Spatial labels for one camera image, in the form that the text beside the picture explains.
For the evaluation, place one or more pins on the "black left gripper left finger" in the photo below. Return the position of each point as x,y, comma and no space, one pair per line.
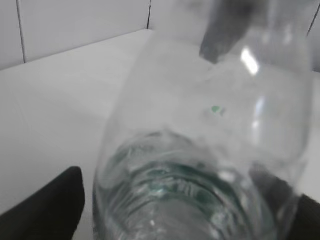
52,213

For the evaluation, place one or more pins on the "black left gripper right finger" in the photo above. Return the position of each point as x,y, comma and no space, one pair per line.
306,225

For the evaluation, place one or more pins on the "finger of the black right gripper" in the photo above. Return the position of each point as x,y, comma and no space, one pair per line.
229,20

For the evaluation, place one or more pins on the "clear Cestbon water bottle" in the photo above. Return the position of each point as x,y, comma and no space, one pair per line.
201,151

